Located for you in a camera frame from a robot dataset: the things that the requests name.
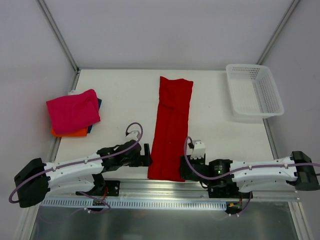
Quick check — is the red t shirt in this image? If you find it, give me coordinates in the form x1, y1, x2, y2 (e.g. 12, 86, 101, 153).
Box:
147, 76, 194, 182

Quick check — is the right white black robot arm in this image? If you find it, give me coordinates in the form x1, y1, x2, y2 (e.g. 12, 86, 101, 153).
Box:
179, 151, 320, 198

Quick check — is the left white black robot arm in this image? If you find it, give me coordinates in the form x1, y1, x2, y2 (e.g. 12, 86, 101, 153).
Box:
9, 140, 152, 208

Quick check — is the folded orange t shirt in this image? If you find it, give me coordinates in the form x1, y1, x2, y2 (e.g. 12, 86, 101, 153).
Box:
51, 127, 88, 138

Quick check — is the folded navy blue t shirt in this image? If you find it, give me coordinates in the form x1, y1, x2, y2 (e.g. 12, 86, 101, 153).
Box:
87, 98, 102, 134

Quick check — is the folded pink t shirt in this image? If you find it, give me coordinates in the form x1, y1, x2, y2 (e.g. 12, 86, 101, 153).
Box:
46, 89, 101, 134

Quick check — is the white plastic basket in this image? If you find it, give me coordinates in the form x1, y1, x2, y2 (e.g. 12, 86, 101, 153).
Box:
225, 64, 285, 122

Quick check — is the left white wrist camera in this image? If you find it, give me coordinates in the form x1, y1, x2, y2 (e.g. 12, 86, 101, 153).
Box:
126, 130, 141, 141

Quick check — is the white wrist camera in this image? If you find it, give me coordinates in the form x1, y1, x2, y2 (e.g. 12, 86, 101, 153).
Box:
126, 130, 141, 141
190, 140, 206, 160

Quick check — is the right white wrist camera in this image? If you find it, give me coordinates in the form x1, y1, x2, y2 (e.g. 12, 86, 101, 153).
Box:
190, 140, 206, 160

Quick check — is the aluminium mounting rail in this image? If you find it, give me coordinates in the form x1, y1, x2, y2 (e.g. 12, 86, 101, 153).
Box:
29, 177, 300, 202

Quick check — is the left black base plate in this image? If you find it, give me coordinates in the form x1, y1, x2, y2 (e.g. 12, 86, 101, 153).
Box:
85, 180, 121, 197

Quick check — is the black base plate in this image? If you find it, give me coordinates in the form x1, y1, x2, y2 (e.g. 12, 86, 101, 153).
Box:
85, 180, 121, 197
207, 185, 252, 199

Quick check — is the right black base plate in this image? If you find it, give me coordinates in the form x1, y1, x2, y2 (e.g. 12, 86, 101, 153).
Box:
207, 185, 252, 199

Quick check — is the white slotted cable duct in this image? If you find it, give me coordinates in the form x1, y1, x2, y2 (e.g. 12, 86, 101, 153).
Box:
40, 197, 227, 211

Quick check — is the left aluminium frame post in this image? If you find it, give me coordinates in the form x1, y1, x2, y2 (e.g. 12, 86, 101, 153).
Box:
36, 0, 80, 74

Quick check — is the aluminium frame post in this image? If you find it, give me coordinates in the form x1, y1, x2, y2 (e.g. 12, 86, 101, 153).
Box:
256, 0, 301, 65
36, 0, 80, 74

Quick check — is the right aluminium frame post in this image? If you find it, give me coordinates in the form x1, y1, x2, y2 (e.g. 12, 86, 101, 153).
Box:
256, 0, 301, 65

